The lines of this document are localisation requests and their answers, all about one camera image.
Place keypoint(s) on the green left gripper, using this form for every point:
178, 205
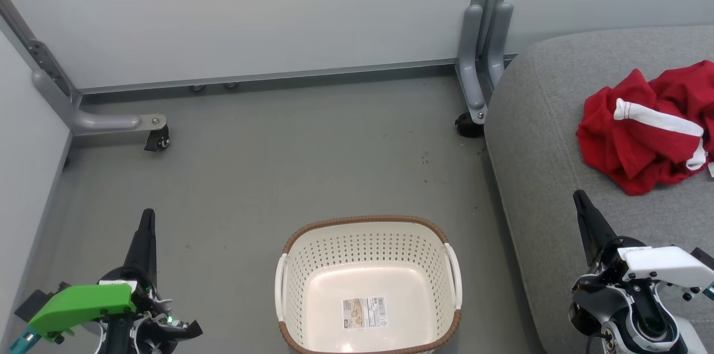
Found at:
78, 306

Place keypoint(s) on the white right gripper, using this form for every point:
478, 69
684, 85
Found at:
664, 262

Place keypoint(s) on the red and white shirt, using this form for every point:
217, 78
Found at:
630, 142

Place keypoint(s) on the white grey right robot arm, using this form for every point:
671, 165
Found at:
630, 315

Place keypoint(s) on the grey fabric sofa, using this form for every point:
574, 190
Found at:
558, 175

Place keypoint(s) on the black caster wheel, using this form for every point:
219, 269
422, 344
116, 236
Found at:
158, 140
466, 125

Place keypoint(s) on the white perforated laundry basket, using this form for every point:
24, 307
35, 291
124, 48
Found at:
362, 248

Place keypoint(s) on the paper label sticker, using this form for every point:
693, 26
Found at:
364, 312

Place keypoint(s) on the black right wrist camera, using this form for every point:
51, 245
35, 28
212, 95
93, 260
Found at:
704, 258

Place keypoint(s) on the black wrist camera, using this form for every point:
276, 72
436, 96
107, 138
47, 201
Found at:
704, 258
33, 301

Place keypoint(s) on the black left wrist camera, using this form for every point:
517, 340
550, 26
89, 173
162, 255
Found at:
33, 301

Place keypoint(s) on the grey partition foot long bracket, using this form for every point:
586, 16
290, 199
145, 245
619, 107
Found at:
95, 121

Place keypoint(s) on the grey partition post double foot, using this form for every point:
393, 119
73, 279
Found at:
471, 53

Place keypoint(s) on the grey metal partition base rail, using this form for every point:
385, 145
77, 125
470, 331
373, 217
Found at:
279, 75

